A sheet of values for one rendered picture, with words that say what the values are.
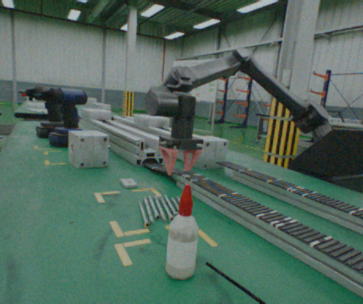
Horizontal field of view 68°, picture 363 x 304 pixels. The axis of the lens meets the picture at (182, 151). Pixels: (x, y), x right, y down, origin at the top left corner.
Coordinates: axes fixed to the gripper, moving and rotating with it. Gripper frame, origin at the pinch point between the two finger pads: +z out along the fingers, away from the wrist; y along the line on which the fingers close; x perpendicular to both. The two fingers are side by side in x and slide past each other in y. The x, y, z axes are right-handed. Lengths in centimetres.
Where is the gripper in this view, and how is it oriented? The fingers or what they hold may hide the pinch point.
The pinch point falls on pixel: (178, 171)
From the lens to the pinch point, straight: 72.0
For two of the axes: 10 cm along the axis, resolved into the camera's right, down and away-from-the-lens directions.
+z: -0.9, 9.8, 1.9
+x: 5.3, 2.1, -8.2
